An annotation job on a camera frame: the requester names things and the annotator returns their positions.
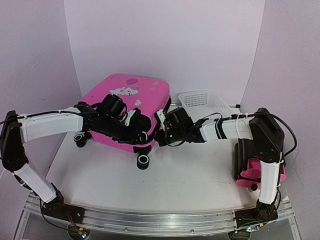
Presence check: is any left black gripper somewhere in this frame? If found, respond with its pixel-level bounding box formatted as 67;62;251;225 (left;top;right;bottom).
101;115;147;145

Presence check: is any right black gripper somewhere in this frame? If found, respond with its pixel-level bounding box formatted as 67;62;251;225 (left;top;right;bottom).
153;127;184;148

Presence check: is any pink hard-shell suitcase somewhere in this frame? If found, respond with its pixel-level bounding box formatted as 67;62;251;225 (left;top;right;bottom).
73;73;171;170

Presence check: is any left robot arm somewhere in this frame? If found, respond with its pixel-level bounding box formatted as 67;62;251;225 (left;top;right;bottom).
0;94;152;219

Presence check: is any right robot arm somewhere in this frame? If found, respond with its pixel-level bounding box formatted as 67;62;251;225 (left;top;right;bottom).
155;107;298;222

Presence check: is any white perforated plastic basket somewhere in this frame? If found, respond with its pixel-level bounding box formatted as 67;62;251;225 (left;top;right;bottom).
178;90;240;122

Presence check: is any black and pink drawer organizer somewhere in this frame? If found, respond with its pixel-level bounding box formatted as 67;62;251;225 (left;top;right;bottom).
233;138;287;192

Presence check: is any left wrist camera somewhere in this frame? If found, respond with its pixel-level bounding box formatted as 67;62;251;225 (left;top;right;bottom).
121;108;141;126

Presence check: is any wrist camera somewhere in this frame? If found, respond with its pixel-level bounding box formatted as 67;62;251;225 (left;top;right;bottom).
155;109;168;131
121;108;141;126

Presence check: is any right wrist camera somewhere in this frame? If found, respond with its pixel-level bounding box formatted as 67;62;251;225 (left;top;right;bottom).
155;109;168;131

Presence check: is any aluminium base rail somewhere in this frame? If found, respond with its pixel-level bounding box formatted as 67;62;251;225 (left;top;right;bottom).
25;200;295;237

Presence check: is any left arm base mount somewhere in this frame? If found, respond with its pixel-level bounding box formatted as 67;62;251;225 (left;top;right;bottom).
40;200;85;224

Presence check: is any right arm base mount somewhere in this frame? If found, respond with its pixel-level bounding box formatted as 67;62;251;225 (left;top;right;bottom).
234;208;278;229

